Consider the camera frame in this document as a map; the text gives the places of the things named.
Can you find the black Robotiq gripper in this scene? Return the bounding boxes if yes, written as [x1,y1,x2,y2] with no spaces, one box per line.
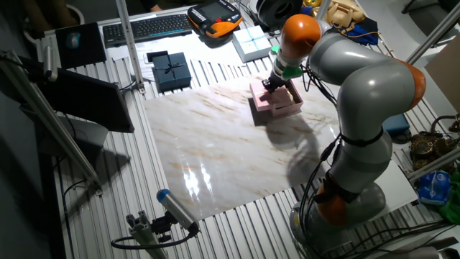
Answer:
[261,73,288,95]

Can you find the pink gift box base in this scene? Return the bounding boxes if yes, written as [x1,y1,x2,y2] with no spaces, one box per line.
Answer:
[269,79,305,118]

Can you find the light blue gift box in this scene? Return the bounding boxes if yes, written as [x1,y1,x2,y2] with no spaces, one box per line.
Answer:
[232,24,273,63]

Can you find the dark blue gift box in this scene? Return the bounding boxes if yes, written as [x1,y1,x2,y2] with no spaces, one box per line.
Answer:
[151,52,193,93]

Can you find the black round spool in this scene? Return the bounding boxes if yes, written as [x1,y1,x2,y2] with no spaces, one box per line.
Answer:
[255,0,303,29]

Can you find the white printed paper sheets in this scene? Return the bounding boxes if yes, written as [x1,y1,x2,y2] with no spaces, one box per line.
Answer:
[107,14,249,73]

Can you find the marble pattern mat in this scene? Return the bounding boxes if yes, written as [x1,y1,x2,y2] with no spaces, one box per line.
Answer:
[143,73,342,221]

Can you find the orange black teach pendant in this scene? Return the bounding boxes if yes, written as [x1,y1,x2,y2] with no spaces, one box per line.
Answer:
[186,0,244,39]

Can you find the cream vintage telephone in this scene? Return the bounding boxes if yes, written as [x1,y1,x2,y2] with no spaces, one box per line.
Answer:
[325,0,367,32]

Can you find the blue cloth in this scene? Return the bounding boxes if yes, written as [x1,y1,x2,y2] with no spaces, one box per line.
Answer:
[301,5,380,46]

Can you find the small black flat case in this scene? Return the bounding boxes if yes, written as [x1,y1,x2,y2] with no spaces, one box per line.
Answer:
[146,50,169,64]

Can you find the black computer keyboard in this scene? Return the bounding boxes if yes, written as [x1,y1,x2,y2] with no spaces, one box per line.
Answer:
[102,13,194,48]

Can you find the white base board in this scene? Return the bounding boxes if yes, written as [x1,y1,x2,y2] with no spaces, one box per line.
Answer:
[369,160,420,221]

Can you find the brass antique ornament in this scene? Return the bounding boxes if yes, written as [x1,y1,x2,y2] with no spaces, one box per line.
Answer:
[409,114,460,172]

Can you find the brown cardboard sheet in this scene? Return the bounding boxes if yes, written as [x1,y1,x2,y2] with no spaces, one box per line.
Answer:
[424,35,460,112]

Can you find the black flat monitor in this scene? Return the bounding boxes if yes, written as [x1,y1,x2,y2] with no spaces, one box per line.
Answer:
[35,68,136,134]

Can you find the black mouse pad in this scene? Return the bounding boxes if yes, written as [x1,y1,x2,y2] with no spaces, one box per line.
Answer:
[55,22,108,69]

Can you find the grey computer mouse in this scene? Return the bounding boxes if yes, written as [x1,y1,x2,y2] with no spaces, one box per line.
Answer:
[65,31,81,50]

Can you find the green cloth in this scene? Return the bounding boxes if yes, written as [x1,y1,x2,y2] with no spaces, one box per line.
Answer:
[438,168,460,226]

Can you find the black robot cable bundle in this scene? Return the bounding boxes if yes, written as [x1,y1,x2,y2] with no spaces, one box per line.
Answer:
[298,64,343,258]

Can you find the aluminium frame post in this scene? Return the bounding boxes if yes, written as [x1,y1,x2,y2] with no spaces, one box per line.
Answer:
[316,0,334,21]
[114,0,147,95]

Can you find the silver depth camera blue end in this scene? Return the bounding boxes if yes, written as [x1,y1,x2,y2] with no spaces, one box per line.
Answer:
[156,188,201,233]

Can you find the aluminium frame bar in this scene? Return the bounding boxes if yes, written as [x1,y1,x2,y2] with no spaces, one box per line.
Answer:
[0,50,104,197]
[408,147,460,183]
[405,1,460,65]

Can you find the aluminium profile camera stand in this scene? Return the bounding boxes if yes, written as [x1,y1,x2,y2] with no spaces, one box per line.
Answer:
[125,210,170,259]

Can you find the black camera cable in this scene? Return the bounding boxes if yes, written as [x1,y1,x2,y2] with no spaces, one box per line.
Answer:
[110,224,199,251]

